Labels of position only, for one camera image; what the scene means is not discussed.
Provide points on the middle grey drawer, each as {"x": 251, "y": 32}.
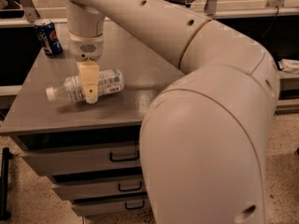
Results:
{"x": 97, "y": 188}

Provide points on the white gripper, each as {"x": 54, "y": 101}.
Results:
{"x": 86, "y": 48}

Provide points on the black metal stand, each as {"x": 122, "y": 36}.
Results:
{"x": 6, "y": 157}

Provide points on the grey drawer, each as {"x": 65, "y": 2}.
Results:
{"x": 83, "y": 159}
{"x": 97, "y": 188}
{"x": 122, "y": 203}

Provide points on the top grey drawer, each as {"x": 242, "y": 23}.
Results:
{"x": 83, "y": 159}

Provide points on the blue soda can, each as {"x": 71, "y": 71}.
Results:
{"x": 46, "y": 34}

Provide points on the bottom grey drawer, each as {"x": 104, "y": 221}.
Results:
{"x": 122, "y": 203}

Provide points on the white packet on rail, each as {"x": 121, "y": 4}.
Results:
{"x": 290, "y": 66}

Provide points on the clear plastic water bottle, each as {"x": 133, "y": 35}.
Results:
{"x": 71, "y": 90}

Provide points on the grey drawer cabinet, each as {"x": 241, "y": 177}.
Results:
{"x": 34, "y": 122}

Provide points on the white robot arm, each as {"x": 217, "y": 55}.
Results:
{"x": 202, "y": 141}

